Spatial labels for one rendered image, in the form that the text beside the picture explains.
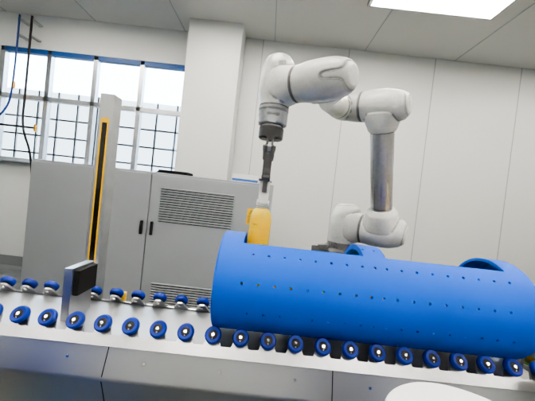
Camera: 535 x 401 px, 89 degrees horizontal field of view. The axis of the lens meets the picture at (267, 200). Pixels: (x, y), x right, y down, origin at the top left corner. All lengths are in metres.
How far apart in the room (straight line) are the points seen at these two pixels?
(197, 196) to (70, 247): 1.21
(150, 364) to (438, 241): 3.94
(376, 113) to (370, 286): 0.74
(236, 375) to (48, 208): 2.53
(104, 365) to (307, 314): 0.55
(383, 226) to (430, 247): 2.93
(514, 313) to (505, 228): 3.91
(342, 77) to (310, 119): 3.09
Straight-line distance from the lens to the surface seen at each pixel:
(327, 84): 0.76
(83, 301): 1.08
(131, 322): 0.89
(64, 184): 3.00
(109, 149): 1.32
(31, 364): 1.03
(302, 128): 3.80
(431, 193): 4.26
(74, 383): 0.99
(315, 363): 0.86
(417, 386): 0.67
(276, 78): 0.84
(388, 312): 0.82
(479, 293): 0.94
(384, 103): 1.26
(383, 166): 1.33
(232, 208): 2.41
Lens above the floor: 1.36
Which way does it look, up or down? 1 degrees down
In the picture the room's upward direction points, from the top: 6 degrees clockwise
